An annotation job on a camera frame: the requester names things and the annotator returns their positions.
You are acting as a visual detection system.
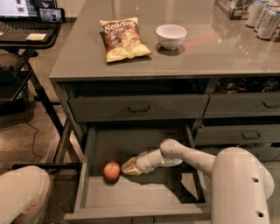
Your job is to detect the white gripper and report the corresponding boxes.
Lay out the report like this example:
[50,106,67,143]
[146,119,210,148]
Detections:
[121,149,163,176]

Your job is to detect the red apple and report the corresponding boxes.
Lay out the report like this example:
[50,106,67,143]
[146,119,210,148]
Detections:
[103,161,121,181]

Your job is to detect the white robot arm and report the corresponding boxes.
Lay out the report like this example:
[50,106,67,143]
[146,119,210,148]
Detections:
[121,138,275,224]

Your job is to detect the open grey middle drawer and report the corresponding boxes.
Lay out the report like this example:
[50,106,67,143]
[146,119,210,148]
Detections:
[65,126,210,224]

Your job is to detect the grey top left drawer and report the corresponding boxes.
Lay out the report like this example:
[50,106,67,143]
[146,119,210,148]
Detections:
[68,94,208,123]

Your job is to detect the grey middle right drawer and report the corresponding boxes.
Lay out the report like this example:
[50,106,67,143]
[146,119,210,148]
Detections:
[194,124,280,145]

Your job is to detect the grey top right drawer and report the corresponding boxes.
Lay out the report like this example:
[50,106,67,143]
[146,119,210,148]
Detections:
[204,92,280,118]

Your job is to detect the white can middle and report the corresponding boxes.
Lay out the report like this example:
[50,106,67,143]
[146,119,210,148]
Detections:
[254,0,280,32]

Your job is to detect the white can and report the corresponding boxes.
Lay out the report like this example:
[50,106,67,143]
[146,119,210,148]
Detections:
[256,7,280,39]
[254,0,280,32]
[246,0,268,27]

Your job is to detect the person knee beige trousers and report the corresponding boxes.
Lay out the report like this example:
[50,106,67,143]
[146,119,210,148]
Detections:
[0,166,50,224]

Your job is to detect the sea salt chips bag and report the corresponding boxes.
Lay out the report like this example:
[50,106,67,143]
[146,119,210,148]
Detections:
[100,17,151,62]

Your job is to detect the white ceramic bowl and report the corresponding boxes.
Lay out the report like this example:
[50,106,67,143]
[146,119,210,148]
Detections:
[156,24,187,50]

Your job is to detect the yellow sticky note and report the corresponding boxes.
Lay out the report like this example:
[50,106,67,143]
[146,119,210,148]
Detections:
[26,33,46,41]

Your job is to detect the black laptop stand cart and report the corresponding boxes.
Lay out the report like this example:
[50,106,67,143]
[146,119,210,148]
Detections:
[1,24,82,170]

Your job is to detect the black smartphone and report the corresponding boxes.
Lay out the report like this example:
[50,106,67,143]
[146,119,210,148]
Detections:
[38,8,66,23]

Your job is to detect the open laptop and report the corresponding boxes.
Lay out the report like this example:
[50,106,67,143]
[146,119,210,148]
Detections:
[0,0,60,44]

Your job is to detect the white can left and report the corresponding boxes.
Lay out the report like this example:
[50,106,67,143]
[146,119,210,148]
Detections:
[246,0,268,27]

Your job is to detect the white can right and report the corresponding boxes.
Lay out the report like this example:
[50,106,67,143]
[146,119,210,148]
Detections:
[256,7,280,39]

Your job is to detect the black cable on floor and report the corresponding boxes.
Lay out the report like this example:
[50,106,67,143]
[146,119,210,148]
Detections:
[23,116,45,165]

